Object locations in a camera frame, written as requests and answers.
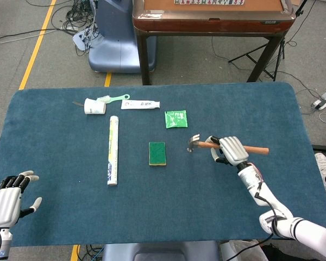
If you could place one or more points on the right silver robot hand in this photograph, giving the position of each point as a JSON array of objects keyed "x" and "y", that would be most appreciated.
[{"x": 233, "y": 150}]

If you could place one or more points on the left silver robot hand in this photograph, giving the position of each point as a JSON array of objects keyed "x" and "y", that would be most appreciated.
[{"x": 4, "y": 204}]

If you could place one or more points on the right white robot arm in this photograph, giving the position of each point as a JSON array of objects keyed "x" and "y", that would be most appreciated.
[{"x": 263, "y": 195}]

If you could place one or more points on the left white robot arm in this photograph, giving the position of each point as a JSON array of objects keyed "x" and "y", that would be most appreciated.
[{"x": 4, "y": 244}]

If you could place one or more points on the green and yellow sponge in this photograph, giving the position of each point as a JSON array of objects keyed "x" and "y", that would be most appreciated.
[{"x": 157, "y": 153}]

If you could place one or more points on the green foil packet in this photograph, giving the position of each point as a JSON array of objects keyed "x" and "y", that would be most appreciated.
[{"x": 176, "y": 119}]

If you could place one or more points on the blue table cloth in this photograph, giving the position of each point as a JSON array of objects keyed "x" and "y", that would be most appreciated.
[{"x": 179, "y": 204}]

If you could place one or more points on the white and black sneaker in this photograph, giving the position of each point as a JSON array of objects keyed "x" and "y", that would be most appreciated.
[{"x": 322, "y": 163}]

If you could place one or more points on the black flat bar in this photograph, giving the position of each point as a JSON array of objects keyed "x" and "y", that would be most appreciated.
[{"x": 324, "y": 148}]

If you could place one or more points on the white plastic bag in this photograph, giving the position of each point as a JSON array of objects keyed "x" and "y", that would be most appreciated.
[{"x": 241, "y": 248}]

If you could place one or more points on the white power strip with plugs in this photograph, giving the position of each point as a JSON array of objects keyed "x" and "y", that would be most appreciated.
[{"x": 324, "y": 100}]

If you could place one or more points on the white toothpaste tube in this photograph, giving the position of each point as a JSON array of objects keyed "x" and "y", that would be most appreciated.
[{"x": 140, "y": 104}]

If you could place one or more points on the long white cardboard tube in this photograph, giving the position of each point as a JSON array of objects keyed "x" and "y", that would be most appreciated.
[{"x": 113, "y": 152}]

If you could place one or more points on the grey blue robot torso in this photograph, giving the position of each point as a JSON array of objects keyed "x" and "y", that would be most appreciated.
[{"x": 160, "y": 251}]

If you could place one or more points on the small grey metal blade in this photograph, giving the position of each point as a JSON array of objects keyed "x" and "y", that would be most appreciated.
[{"x": 78, "y": 103}]

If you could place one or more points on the light green toothbrush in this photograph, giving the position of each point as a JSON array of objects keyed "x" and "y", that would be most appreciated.
[{"x": 116, "y": 99}]

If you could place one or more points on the brown mahjong table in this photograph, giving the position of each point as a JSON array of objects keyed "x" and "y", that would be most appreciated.
[{"x": 206, "y": 25}]

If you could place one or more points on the white paper cup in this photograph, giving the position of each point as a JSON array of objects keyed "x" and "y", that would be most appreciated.
[{"x": 94, "y": 106}]

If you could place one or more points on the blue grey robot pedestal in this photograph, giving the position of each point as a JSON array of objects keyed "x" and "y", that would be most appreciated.
[{"x": 116, "y": 49}]

